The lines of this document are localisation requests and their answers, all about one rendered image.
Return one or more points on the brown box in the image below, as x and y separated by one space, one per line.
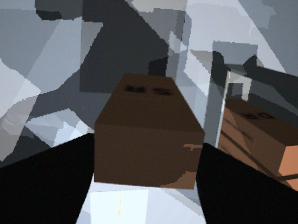
147 135
225 144
267 138

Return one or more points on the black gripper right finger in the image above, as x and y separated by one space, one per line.
231 192

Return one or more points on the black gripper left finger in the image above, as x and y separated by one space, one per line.
50 187

